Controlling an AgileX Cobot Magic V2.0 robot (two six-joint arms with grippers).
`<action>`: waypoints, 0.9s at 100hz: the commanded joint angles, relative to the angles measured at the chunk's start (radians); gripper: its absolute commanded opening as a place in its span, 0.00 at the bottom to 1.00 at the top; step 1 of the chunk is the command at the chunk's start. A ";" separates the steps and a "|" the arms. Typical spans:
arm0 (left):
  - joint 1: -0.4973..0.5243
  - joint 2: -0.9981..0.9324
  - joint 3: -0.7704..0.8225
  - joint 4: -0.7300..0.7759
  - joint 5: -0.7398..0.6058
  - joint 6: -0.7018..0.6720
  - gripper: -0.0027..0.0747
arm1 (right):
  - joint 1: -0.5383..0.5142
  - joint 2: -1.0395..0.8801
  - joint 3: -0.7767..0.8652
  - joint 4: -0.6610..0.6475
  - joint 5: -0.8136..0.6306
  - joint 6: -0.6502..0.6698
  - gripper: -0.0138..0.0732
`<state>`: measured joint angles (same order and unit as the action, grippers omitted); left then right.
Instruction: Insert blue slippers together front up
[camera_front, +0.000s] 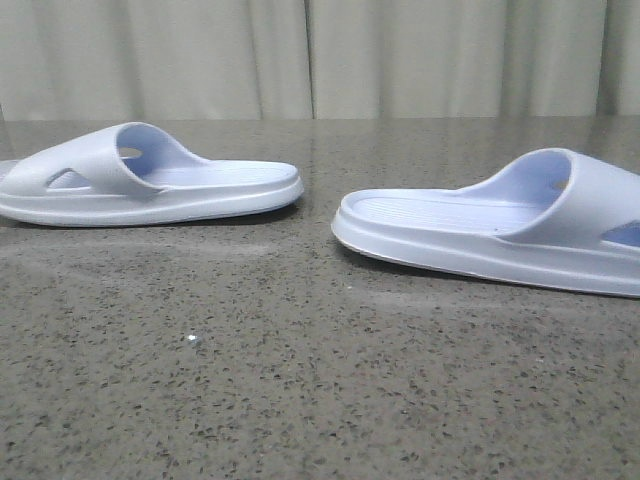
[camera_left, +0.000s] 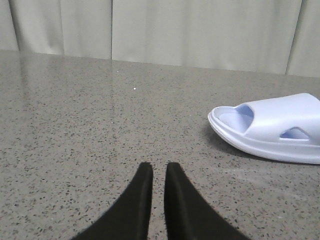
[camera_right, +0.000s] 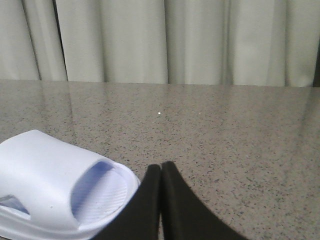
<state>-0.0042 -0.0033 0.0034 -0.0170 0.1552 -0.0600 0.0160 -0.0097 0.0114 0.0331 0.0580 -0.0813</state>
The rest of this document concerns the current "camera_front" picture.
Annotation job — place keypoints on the blue slipper with triangular hole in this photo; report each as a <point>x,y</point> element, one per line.
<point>553,218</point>

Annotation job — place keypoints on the blue slipper with round hole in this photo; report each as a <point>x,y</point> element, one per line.
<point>137,174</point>

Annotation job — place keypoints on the grey-green curtain backdrop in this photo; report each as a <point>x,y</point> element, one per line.
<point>107,60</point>

